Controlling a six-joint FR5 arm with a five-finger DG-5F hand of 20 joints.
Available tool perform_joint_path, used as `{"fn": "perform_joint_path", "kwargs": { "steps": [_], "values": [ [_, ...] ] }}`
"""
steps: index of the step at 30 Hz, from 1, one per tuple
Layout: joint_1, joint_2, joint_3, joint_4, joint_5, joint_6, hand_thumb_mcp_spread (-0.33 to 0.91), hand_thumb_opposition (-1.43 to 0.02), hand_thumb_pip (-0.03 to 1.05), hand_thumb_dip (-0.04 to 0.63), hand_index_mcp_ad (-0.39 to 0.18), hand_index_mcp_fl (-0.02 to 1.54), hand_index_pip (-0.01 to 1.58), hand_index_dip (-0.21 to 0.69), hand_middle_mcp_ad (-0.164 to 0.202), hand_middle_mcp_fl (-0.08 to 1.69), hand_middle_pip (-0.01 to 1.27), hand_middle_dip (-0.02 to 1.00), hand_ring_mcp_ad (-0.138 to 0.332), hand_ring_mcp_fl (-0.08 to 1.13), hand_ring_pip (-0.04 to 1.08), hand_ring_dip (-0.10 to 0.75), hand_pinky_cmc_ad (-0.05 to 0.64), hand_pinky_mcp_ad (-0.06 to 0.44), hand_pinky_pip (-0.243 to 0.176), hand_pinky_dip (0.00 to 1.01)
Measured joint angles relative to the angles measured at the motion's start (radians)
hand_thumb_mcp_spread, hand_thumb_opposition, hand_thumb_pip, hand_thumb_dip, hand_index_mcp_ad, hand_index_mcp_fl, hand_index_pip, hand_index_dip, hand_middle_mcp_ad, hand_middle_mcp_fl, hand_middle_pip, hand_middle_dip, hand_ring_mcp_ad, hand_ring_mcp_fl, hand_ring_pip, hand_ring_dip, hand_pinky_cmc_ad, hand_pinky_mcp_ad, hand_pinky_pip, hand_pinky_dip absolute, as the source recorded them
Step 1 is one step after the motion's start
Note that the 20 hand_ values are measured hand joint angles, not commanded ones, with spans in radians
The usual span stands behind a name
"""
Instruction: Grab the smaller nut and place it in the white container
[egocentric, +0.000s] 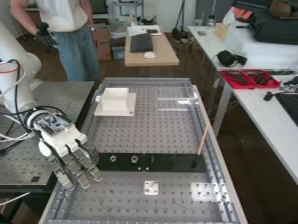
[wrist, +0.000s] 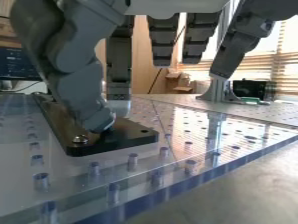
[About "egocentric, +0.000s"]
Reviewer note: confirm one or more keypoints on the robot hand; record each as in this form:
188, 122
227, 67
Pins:
60, 135

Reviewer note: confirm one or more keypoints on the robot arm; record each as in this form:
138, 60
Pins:
15, 63

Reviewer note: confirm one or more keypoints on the small metal nut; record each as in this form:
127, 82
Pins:
114, 158

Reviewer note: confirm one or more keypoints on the large metal nut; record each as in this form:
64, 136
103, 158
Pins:
135, 159

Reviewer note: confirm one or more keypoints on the small white box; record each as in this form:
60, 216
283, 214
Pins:
116, 100

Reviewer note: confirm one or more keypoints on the black plate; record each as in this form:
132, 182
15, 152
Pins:
168, 163

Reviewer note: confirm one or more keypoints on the person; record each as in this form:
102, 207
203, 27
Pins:
74, 40

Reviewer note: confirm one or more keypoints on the cardboard box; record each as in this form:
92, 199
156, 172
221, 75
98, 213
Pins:
102, 41

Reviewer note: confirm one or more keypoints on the white computer mouse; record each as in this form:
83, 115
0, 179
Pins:
149, 55

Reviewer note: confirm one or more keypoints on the thin stick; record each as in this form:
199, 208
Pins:
204, 138

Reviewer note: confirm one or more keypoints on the flat black case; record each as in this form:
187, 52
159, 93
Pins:
141, 42

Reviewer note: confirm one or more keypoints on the wooden desk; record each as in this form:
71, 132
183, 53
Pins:
167, 55

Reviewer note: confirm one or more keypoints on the clear box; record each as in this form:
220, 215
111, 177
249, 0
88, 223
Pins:
213, 140

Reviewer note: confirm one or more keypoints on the red tray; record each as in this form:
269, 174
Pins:
264, 78
237, 79

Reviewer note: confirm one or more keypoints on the white desk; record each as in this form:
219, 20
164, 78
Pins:
267, 126
208, 41

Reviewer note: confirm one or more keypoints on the black headphones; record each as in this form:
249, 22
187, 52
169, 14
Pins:
228, 58

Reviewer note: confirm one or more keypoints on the small black tool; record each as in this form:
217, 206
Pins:
268, 96

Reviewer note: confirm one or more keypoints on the black keyboard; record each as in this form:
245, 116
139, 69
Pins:
289, 106

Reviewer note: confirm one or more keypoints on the small white square bracket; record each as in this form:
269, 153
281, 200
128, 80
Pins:
151, 187

